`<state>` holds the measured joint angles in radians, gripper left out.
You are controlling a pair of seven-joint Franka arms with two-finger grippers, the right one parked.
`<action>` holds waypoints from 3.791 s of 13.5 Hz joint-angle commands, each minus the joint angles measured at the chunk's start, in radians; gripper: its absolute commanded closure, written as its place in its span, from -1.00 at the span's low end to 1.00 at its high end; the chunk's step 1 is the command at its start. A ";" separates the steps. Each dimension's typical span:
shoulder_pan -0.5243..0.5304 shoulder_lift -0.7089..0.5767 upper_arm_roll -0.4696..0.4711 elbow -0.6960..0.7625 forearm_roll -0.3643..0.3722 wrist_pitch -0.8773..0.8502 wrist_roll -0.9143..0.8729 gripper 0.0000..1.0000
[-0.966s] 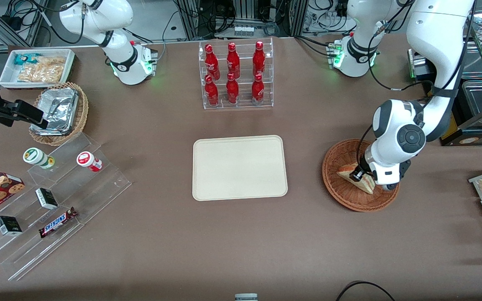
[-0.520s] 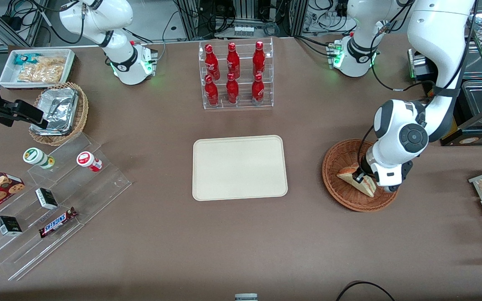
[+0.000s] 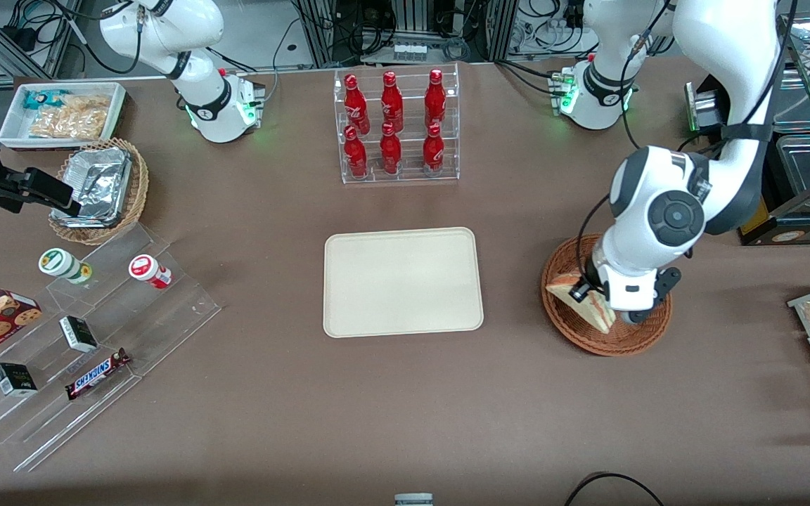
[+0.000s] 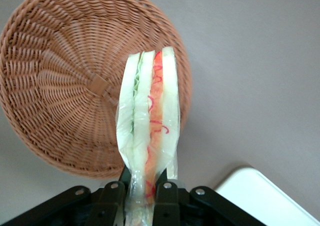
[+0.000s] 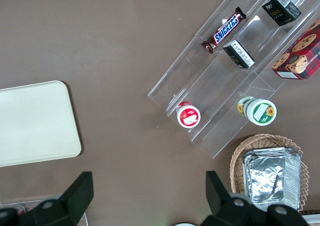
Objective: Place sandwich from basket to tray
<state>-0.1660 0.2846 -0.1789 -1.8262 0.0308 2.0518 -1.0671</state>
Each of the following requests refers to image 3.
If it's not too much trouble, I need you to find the triangle sandwich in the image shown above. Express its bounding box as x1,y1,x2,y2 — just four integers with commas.
545,271,617,335

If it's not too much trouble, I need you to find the round brown wicker basket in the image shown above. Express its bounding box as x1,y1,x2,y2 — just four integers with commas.
541,233,673,357

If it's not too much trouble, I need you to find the light wicker basket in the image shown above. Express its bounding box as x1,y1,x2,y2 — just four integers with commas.
48,138,150,246

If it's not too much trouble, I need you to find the cream plastic tray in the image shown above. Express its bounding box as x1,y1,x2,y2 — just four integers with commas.
323,226,484,339

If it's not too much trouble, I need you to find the aluminium foil container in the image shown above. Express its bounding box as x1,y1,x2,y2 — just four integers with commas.
51,146,132,228

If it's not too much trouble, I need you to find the white rectangular snack bin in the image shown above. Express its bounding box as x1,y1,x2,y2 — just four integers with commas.
0,82,127,151

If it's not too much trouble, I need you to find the green capped white jar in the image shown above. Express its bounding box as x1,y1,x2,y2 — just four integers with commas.
38,247,94,285

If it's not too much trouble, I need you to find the clear bag of chips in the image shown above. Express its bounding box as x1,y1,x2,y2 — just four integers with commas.
28,94,111,141

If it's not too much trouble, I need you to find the blue snack packet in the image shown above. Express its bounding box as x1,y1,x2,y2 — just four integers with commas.
22,89,70,111

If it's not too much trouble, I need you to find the red capped white jar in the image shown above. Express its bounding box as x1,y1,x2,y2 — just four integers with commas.
128,254,173,290

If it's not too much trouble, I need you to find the small black carton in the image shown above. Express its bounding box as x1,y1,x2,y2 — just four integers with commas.
58,315,99,353
0,362,39,397

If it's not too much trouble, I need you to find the clear acrylic stepped shelf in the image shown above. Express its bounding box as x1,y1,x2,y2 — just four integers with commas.
0,223,223,473

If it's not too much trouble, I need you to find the snickers chocolate bar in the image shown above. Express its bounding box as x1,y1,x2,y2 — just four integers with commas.
65,348,132,401

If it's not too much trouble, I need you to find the black yellow food warmer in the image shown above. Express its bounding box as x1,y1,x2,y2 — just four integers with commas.
737,11,810,247

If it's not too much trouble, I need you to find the red cola bottle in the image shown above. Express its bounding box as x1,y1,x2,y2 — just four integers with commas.
343,125,368,179
425,69,447,129
380,122,403,175
423,123,446,176
381,71,404,133
344,74,370,136

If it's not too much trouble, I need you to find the clear acrylic bottle rack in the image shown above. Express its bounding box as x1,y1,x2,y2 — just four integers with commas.
333,63,461,186

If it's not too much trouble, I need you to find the white power strip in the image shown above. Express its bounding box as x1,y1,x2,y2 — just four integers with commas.
390,40,429,63

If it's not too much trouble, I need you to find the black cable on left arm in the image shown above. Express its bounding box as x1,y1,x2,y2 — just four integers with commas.
577,195,613,283

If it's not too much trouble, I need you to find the black floor cable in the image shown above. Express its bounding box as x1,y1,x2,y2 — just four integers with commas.
562,472,667,506

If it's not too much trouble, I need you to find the aluminium frame rack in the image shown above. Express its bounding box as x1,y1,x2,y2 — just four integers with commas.
291,0,520,68

